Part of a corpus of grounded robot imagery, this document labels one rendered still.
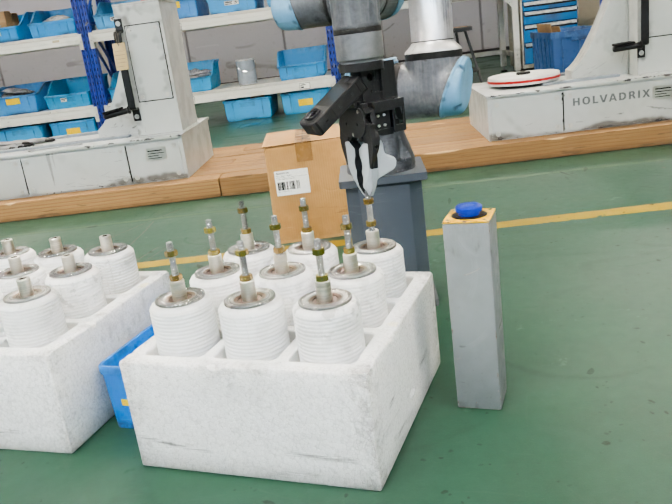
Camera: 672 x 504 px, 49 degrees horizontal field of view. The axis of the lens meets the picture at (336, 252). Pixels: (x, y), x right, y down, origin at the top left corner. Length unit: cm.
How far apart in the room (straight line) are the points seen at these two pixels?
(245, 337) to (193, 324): 9
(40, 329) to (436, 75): 87
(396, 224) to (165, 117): 178
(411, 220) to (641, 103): 180
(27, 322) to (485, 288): 73
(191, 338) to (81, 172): 222
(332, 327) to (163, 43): 230
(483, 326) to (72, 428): 69
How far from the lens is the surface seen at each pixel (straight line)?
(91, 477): 124
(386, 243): 124
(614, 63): 334
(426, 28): 152
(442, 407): 124
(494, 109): 307
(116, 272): 147
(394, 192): 156
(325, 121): 113
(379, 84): 119
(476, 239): 111
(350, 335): 101
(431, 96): 151
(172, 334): 111
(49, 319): 130
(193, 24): 575
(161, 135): 317
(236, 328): 105
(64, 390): 129
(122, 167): 321
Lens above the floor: 61
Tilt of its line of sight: 17 degrees down
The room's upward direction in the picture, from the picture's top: 8 degrees counter-clockwise
